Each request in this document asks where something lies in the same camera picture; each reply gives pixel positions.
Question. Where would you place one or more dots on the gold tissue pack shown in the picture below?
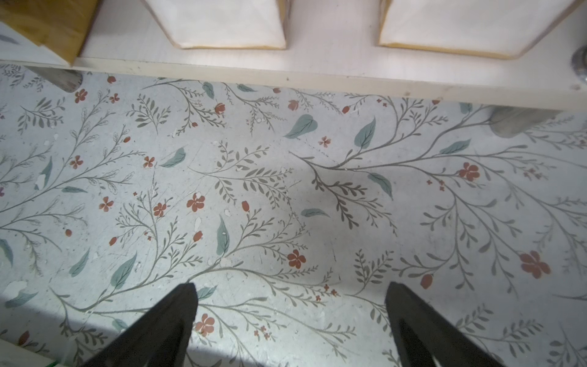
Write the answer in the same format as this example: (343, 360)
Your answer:
(503, 30)
(45, 32)
(257, 25)

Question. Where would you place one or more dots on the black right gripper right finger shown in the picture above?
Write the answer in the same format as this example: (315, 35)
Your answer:
(423, 337)

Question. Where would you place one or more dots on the white two-tier shelf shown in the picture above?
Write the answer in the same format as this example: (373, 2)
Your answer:
(332, 47)

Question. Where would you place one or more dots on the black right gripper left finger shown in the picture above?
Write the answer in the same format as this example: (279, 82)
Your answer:
(158, 338)

